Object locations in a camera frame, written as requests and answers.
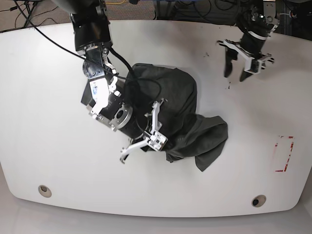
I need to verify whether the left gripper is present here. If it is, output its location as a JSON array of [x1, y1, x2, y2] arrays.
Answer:
[[217, 31, 274, 82]]

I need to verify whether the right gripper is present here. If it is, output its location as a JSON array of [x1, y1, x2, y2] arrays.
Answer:
[[109, 98, 168, 164]]

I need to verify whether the dark grey t-shirt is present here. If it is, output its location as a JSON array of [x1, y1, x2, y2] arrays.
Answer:
[[132, 63, 228, 171]]

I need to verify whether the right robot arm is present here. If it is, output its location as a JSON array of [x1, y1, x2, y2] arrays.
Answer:
[[54, 0, 168, 163]]

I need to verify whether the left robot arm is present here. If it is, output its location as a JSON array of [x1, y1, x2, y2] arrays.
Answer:
[[217, 0, 279, 82]]

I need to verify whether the left table grommet hole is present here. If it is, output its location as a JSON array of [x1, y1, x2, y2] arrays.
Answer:
[[38, 185, 52, 198]]

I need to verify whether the table grommet hole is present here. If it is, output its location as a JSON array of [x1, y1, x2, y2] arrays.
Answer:
[[38, 185, 52, 198], [252, 195, 266, 208]]

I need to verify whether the red tape rectangle marking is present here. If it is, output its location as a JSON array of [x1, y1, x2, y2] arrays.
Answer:
[[273, 136, 295, 173]]

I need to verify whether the right table grommet hole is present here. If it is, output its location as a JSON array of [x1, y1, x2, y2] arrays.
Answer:
[[252, 195, 266, 208]]

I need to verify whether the black tripod stand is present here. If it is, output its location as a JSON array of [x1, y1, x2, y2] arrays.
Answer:
[[14, 0, 39, 29]]

